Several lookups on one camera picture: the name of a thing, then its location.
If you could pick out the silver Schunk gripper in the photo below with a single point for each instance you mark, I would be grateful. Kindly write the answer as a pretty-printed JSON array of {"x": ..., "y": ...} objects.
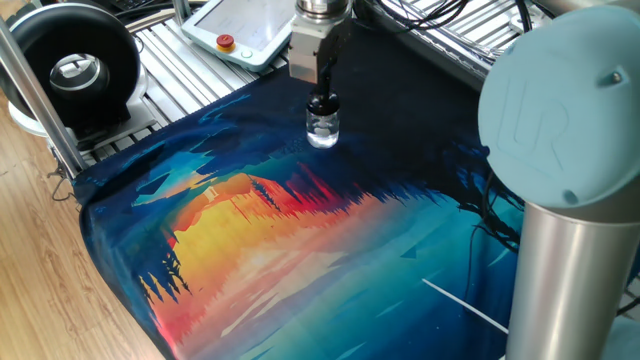
[{"x": 302, "y": 55}]

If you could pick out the black knobbed jar lid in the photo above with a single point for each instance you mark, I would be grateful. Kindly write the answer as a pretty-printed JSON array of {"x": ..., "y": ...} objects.
[{"x": 322, "y": 104}]

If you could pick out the clear glass jar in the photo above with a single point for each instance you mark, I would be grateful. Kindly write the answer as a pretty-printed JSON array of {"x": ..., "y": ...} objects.
[{"x": 322, "y": 132}]

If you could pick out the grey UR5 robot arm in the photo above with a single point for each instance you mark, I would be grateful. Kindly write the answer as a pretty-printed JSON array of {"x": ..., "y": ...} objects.
[{"x": 565, "y": 150}]

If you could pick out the white teach pendant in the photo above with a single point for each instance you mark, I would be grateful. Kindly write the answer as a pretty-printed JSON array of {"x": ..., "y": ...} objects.
[{"x": 235, "y": 35}]

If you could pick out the colourful sunset print cloth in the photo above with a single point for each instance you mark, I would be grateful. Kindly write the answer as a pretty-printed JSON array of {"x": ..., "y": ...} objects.
[{"x": 300, "y": 250}]

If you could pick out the aluminium rail with screws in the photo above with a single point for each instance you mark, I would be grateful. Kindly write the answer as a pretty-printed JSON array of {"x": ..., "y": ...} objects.
[{"x": 435, "y": 55}]

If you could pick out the aluminium frame post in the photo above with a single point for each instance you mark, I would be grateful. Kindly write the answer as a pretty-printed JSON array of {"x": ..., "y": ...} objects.
[{"x": 45, "y": 107}]

